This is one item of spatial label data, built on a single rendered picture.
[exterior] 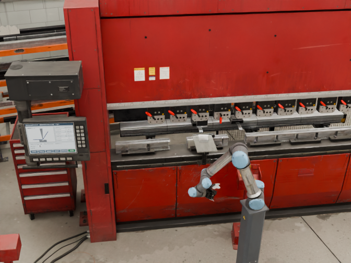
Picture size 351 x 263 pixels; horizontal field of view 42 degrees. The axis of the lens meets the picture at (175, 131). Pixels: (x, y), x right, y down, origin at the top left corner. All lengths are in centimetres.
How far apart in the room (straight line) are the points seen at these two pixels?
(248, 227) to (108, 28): 197
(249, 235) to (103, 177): 136
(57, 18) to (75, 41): 442
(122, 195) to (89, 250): 62
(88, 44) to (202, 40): 94
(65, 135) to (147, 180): 116
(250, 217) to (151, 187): 104
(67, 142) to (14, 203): 195
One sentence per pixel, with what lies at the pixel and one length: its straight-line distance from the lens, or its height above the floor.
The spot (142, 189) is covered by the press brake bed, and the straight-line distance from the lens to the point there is 440.
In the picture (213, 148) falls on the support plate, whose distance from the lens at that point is 413.
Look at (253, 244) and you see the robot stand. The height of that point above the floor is 41.
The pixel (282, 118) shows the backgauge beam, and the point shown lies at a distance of 475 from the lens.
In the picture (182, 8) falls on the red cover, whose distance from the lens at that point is 373.
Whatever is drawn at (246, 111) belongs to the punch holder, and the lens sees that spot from 425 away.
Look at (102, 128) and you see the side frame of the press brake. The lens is 389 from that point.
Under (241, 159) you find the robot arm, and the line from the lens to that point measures 340.
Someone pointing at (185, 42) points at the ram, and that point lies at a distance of 384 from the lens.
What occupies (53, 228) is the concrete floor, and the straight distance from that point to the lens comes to 490.
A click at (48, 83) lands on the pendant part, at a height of 189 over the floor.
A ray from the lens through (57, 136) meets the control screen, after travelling 349.
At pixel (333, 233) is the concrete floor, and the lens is 499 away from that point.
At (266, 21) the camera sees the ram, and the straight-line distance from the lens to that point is 395.
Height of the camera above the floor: 326
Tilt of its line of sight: 31 degrees down
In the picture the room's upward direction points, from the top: 1 degrees clockwise
